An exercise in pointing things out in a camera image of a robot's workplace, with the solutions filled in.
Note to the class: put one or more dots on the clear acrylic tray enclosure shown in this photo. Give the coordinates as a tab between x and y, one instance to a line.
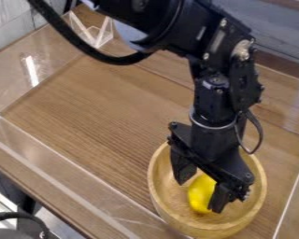
82	124

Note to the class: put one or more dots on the brown wooden bowl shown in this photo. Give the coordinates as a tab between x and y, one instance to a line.
182	203

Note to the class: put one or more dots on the black metal bracket with screw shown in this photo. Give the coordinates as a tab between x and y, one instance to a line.
34	226

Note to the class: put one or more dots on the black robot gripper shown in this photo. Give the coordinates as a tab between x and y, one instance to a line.
208	146

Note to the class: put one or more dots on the yellow lemon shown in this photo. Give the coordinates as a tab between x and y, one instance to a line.
199	194

